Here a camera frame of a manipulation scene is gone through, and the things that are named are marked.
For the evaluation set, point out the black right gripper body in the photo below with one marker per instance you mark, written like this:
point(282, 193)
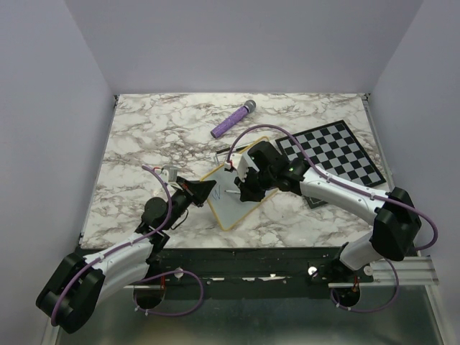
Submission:
point(255, 184)

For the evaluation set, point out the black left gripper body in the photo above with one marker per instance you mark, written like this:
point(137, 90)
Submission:
point(181, 200)

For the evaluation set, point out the yellow framed whiteboard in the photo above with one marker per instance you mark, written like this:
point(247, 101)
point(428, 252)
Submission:
point(227, 208)

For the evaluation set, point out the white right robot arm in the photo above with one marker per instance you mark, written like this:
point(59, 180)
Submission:
point(391, 215)

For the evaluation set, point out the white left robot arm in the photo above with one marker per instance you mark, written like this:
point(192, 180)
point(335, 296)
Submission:
point(80, 283)

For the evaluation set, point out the purple glitter microphone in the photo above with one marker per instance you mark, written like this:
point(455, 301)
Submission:
point(248, 107)

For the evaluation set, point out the black white chessboard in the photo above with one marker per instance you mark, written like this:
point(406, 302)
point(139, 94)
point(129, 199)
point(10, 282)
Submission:
point(334, 148)

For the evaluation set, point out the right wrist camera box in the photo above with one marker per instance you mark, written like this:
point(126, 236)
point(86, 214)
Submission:
point(238, 162)

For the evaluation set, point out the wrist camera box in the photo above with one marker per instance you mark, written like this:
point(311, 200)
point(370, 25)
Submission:
point(238, 162)
point(169, 173)

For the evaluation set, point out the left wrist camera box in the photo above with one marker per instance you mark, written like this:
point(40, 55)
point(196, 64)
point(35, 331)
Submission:
point(169, 173)

